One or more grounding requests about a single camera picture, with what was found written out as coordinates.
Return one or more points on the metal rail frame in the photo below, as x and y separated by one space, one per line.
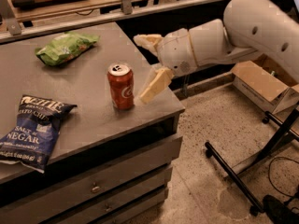
23 24

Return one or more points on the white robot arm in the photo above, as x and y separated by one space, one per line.
248 27

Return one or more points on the metal drawer knob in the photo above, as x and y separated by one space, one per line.
95 188

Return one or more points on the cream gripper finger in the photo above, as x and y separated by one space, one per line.
148 42
158 80

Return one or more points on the blue salt vinegar chip bag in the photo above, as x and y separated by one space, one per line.
37 129

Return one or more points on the red coke can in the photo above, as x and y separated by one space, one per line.
121 81

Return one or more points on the black metal stand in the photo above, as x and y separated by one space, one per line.
281 138

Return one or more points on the grey drawer cabinet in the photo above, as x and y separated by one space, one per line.
128 154

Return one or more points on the cardboard box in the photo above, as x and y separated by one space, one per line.
266 84

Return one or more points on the green chip bag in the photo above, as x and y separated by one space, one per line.
65 47

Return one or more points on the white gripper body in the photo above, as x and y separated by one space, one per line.
177 52

